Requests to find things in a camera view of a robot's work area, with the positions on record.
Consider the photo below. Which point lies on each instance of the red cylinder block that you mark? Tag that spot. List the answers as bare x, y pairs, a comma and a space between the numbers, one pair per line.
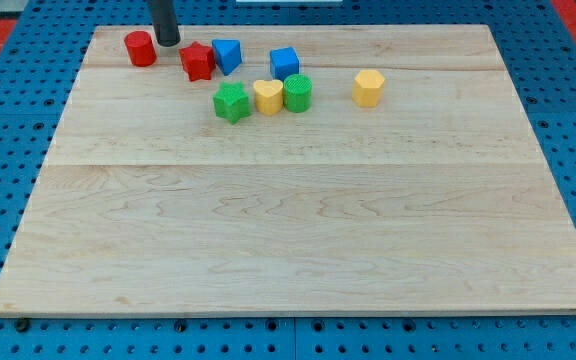
140, 48

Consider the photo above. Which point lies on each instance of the yellow hexagon block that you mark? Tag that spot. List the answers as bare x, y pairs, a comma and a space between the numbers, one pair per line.
368, 88

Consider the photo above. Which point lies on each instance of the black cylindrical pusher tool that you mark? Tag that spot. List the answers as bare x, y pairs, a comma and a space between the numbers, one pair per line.
164, 22

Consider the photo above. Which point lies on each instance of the light wooden board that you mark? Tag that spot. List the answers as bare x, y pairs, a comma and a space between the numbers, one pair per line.
436, 202

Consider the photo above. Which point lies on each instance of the red star block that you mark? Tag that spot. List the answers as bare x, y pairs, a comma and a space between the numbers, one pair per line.
198, 61

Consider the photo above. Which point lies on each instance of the blue triangle block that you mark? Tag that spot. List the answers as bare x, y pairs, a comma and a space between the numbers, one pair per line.
228, 55

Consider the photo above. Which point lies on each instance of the yellow heart block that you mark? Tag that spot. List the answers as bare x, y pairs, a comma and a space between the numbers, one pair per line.
268, 96

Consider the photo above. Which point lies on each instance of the green cylinder block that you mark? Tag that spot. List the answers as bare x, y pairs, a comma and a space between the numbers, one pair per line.
297, 93

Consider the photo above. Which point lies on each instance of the blue cube block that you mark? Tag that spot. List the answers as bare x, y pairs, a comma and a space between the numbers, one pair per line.
283, 63

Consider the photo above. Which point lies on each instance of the green star block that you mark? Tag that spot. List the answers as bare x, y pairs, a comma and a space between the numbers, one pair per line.
231, 102

